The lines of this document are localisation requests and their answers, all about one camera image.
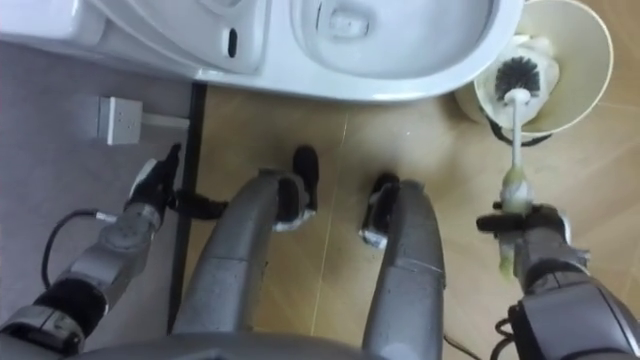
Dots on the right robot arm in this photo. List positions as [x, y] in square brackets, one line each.
[565, 300]

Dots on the robot legs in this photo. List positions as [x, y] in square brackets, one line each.
[320, 260]

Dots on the white toilet brush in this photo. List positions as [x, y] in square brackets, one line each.
[517, 75]

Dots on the white toilet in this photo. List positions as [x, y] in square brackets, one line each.
[280, 45]

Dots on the white wall socket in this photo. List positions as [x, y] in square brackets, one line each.
[120, 120]

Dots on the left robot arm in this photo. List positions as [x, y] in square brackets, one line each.
[85, 280]

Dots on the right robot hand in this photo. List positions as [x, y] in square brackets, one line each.
[530, 222]

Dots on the robot body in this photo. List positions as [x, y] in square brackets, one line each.
[200, 347]

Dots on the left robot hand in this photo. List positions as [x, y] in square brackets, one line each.
[155, 182]

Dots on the cream waste bin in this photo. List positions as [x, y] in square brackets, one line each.
[580, 60]

